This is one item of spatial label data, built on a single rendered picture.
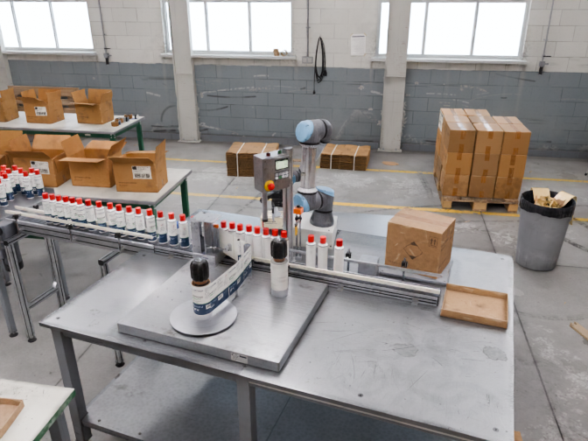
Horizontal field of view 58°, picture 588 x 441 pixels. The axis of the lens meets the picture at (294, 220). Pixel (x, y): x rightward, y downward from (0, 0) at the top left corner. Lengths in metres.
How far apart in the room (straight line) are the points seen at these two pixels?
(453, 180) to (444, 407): 4.15
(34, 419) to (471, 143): 4.88
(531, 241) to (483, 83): 3.67
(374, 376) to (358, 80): 6.26
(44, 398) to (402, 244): 1.84
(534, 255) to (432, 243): 2.28
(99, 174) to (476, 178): 3.86
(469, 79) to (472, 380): 6.23
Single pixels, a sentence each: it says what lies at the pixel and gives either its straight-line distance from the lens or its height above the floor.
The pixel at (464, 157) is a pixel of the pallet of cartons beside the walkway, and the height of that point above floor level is 0.59.
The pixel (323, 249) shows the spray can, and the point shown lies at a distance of 2.76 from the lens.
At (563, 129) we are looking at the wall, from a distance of 8.54.
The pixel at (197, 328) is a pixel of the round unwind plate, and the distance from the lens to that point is 2.43.
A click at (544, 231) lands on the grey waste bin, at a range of 4.91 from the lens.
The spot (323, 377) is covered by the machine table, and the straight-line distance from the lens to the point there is 2.23.
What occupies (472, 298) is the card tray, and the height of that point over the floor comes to 0.83.
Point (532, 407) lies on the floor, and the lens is 3.60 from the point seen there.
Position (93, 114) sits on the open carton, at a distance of 6.85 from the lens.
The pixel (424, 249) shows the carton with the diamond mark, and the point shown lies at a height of 1.01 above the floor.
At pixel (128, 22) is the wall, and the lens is 8.94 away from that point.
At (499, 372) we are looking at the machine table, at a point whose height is 0.83.
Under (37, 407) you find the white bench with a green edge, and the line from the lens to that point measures 2.37.
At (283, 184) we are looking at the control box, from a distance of 2.82.
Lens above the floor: 2.28
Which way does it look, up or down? 24 degrees down
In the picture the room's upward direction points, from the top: straight up
